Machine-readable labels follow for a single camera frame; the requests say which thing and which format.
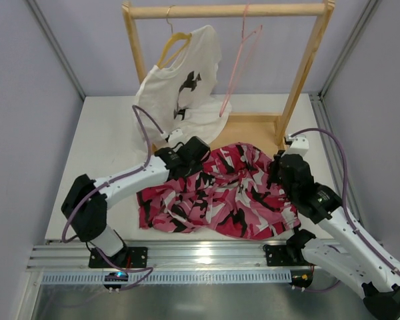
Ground pink camouflage trousers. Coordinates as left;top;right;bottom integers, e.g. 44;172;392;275
137;143;301;240

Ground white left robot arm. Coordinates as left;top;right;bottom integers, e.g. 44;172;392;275
61;137;211;269

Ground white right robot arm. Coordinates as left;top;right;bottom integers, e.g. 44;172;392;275
269;151;400;319

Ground yellow clothes hanger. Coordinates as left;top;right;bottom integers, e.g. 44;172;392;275
156;5;193;69

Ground wooden clothes rack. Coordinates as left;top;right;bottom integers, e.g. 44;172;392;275
122;1;335;154

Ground white printed t-shirt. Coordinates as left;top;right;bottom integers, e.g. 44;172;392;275
134;25;231;143

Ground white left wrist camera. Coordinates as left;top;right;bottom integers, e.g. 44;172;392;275
165;128;184;144

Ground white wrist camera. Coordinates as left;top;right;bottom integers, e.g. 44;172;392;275
283;134;309;157
165;128;184;144

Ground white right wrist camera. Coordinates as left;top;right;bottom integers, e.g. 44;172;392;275
283;134;309;157

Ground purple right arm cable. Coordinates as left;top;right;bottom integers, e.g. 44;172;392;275
288;128;400;294

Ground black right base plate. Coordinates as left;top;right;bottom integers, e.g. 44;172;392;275
263;245;292;267

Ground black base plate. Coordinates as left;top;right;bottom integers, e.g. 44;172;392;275
263;245;292;267
88;247;148;269

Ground aluminium frame rail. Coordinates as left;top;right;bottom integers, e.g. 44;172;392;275
27;240;286;271

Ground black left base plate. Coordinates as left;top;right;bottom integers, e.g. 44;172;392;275
88;247;148;269

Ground pink wire clothes hanger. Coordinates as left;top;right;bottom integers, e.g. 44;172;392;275
219;1;263;117

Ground slotted cable duct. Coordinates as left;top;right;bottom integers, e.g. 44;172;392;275
40;269;292;286

